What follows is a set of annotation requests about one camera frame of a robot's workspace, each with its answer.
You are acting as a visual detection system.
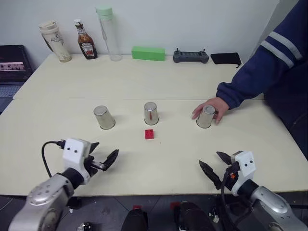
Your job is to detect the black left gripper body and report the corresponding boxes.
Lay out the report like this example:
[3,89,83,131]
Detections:
[84,155,107,179]

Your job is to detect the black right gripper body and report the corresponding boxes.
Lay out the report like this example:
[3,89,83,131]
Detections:
[225,161,241,191]

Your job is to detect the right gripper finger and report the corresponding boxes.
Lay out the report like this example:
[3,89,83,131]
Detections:
[198,160,222,191]
[216,151,232,167]

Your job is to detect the steel cup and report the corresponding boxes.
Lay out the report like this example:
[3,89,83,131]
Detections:
[196,105,216,128]
[143,102,160,126]
[93,104,116,130]

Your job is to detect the person's right hand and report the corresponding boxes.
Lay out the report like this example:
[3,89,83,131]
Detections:
[192,96,230,125]

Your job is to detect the red toy block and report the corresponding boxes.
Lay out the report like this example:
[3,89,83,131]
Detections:
[144,128,155,141]

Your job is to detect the dark rounded shape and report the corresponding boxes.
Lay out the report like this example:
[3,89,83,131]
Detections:
[120,208,149,231]
[174,201,217,231]

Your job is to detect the person's dark blue torso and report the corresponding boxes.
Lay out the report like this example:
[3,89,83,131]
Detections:
[263,57,308,161]

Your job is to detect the person's blue striped sleeve arm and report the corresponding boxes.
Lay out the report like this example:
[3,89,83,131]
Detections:
[216,0,308,110]

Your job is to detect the ketchup bottle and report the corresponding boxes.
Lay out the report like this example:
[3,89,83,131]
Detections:
[74,19,98,60]

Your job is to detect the black fabric pouch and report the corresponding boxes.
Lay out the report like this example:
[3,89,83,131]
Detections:
[210,52,242,66]

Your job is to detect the green rectangular box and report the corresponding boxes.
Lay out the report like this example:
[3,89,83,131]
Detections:
[131,46,166,62]

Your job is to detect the grey remote controller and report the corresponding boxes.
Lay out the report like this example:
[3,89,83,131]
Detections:
[173,49,210,64]

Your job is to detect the beige travel tumbler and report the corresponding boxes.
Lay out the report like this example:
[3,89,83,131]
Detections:
[38,20,72,63]

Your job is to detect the clear bottle green lid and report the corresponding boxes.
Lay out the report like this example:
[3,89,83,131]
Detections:
[95,6,122,62]

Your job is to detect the black laptop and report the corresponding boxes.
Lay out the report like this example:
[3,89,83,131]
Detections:
[0,44,34,114]

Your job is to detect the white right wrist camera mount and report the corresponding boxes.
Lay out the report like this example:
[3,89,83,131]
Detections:
[230,151,256,197]

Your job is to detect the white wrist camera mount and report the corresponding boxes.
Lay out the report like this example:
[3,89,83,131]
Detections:
[230,151,256,197]
[62,138,92,185]

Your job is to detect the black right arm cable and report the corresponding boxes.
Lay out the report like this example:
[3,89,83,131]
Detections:
[220,171,241,231]

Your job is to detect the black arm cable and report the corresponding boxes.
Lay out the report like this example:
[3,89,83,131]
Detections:
[41,139,67,179]
[220,171,241,231]

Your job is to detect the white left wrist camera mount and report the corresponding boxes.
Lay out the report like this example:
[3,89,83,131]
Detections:
[62,138,92,185]

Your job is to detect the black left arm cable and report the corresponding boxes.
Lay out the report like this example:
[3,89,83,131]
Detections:
[41,139,67,179]

